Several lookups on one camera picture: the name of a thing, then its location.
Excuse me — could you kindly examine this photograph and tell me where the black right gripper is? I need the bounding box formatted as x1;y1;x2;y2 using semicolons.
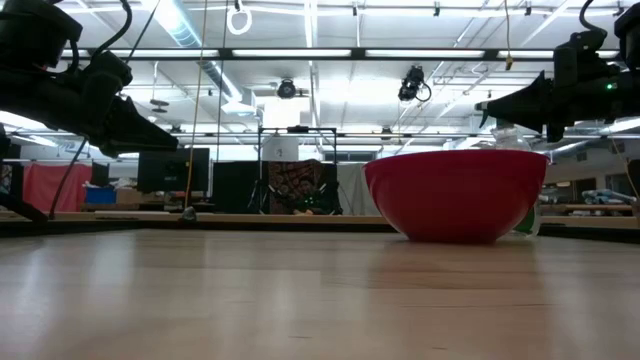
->
474;28;640;145

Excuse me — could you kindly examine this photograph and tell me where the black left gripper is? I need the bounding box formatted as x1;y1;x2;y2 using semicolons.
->
0;49;180;159

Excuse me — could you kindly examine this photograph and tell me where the clear spray bottle green cap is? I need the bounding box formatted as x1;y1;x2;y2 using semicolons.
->
489;124;543;237

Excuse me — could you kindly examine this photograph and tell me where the black computer monitor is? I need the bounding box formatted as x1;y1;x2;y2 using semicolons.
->
136;147;211;195

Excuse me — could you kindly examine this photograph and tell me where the brown cardboard box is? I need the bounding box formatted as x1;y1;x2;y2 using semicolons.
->
115;187;166;205

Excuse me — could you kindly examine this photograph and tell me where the blue storage bin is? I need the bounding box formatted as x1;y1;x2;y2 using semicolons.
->
83;185;118;205

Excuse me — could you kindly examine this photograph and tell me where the red hanging cloth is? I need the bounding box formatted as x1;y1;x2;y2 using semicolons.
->
22;162;94;214

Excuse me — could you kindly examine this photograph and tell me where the large red plastic bowl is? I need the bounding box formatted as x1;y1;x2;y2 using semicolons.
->
362;149;550;245

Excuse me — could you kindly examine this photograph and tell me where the white cylindrical barrel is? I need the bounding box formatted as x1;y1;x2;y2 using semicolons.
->
261;136;300;162

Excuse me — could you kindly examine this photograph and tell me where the patterned dark cloth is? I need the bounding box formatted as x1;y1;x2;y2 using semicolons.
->
267;158;337;215

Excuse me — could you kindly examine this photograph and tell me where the person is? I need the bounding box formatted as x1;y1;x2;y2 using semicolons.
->
292;175;344;216

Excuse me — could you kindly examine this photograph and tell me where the black slanted cable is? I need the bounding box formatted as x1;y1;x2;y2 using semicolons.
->
47;137;90;221

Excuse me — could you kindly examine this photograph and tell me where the black overhead camera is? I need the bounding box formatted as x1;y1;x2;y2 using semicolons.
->
397;64;433;104

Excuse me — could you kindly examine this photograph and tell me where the white hanging ring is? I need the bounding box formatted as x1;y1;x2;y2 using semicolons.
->
226;3;253;37

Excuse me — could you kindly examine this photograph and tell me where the black horizontal frame bar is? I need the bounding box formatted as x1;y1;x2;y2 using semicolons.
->
59;46;621;62

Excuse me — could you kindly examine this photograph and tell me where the black metal frame stand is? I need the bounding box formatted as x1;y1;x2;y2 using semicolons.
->
256;125;339;215

